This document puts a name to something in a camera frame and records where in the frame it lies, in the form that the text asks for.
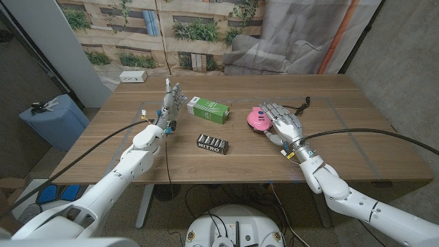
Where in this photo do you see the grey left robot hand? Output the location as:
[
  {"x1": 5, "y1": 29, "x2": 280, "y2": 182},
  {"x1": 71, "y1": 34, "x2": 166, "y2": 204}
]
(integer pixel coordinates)
[{"x1": 156, "y1": 78, "x2": 188, "y2": 134}]

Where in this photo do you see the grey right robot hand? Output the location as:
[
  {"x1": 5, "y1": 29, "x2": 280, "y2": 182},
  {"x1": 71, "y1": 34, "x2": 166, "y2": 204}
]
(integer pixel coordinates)
[{"x1": 259, "y1": 102, "x2": 316, "y2": 163}]

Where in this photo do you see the pink mini sandwich press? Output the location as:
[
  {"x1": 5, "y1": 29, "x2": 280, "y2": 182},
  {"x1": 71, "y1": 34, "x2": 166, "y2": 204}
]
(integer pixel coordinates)
[{"x1": 246, "y1": 106, "x2": 274, "y2": 133}]

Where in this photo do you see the green and white package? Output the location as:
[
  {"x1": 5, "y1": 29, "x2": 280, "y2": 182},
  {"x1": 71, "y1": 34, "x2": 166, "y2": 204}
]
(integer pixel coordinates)
[{"x1": 187, "y1": 96, "x2": 231, "y2": 125}]

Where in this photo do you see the black golf ball packet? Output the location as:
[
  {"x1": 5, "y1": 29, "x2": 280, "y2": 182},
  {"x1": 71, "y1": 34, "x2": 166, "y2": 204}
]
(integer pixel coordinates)
[{"x1": 196, "y1": 134, "x2": 230, "y2": 156}]

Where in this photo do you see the white power strip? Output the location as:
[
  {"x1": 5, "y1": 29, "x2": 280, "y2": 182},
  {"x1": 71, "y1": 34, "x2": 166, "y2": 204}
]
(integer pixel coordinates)
[{"x1": 119, "y1": 70, "x2": 149, "y2": 84}]

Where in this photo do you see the printed fabric backdrop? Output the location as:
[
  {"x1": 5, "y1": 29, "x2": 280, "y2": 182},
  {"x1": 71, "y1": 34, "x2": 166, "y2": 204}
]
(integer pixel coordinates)
[{"x1": 56, "y1": 0, "x2": 383, "y2": 91}]

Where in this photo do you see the black round floor object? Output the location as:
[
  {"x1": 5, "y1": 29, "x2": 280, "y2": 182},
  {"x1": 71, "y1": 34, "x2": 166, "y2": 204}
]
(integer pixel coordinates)
[{"x1": 152, "y1": 184, "x2": 182, "y2": 202}]

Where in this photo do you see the metal table leg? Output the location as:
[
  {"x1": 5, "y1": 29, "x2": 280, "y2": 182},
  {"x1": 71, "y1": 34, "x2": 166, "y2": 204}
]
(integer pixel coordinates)
[
  {"x1": 309, "y1": 181, "x2": 332, "y2": 229},
  {"x1": 134, "y1": 184, "x2": 156, "y2": 230}
]

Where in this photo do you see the white robot torso base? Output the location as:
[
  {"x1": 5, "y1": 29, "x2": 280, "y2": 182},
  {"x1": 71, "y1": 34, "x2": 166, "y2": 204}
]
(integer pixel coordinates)
[{"x1": 185, "y1": 204, "x2": 285, "y2": 247}]

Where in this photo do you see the blue storage bin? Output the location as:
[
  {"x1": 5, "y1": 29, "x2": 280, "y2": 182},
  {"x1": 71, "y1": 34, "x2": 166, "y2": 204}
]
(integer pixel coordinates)
[{"x1": 19, "y1": 94, "x2": 91, "y2": 152}]

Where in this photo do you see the black and grey tool bundle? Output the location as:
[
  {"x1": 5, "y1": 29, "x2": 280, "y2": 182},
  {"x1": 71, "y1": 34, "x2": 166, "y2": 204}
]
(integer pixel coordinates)
[{"x1": 30, "y1": 97, "x2": 63, "y2": 115}]

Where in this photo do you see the blue padded seat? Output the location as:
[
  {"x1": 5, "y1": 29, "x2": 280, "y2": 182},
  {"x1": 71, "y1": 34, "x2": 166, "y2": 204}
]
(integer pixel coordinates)
[{"x1": 35, "y1": 184, "x2": 82, "y2": 207}]

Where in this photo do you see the cardboard box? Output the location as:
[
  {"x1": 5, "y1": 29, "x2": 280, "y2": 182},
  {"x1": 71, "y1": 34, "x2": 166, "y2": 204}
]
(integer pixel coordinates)
[{"x1": 0, "y1": 177, "x2": 25, "y2": 207}]

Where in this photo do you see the thin black left hand cable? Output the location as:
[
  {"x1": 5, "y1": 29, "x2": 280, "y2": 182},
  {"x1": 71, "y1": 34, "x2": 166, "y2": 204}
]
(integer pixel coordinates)
[{"x1": 164, "y1": 132, "x2": 174, "y2": 193}]

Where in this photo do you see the thin black hand cable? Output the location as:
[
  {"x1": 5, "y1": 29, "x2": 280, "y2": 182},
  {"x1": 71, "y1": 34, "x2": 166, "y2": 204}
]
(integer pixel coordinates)
[
  {"x1": 356, "y1": 219, "x2": 375, "y2": 239},
  {"x1": 164, "y1": 132, "x2": 174, "y2": 193}
]

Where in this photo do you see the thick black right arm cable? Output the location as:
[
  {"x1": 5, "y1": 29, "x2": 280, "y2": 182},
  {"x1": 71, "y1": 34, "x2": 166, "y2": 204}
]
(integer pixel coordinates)
[{"x1": 301, "y1": 128, "x2": 439, "y2": 156}]

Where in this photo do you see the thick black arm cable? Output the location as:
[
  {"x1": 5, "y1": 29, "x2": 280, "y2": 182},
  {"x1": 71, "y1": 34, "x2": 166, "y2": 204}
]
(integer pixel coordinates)
[
  {"x1": 0, "y1": 119, "x2": 156, "y2": 221},
  {"x1": 301, "y1": 128, "x2": 439, "y2": 156}
]

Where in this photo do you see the black floor cable tangle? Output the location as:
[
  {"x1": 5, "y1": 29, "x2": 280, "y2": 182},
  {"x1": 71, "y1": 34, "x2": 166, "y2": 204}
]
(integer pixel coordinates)
[{"x1": 184, "y1": 183, "x2": 287, "y2": 226}]

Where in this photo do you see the white floor cable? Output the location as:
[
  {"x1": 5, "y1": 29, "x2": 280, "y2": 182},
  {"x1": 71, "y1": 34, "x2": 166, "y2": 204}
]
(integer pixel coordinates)
[{"x1": 270, "y1": 183, "x2": 311, "y2": 247}]

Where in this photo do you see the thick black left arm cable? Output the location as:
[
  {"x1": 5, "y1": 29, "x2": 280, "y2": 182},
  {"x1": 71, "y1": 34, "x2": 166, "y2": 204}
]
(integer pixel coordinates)
[{"x1": 0, "y1": 119, "x2": 156, "y2": 221}]

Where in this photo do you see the white wall panel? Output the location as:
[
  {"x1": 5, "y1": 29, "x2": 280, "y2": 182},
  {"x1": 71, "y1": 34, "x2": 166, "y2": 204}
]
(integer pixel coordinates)
[{"x1": 0, "y1": 0, "x2": 112, "y2": 109}]

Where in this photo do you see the thin black right hand cable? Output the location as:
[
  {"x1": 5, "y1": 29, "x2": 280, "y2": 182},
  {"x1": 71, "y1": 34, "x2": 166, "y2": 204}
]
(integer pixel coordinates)
[{"x1": 356, "y1": 219, "x2": 375, "y2": 239}]

